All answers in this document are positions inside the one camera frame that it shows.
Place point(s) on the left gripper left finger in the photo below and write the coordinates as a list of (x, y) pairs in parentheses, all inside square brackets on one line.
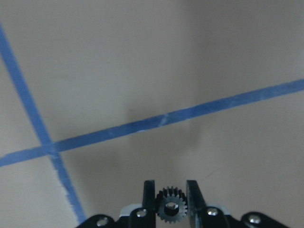
[(145, 215)]

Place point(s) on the small black bearing gear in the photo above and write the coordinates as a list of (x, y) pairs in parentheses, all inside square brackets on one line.
[(171, 205)]

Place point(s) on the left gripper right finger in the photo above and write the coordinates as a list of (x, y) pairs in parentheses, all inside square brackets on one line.
[(201, 214)]

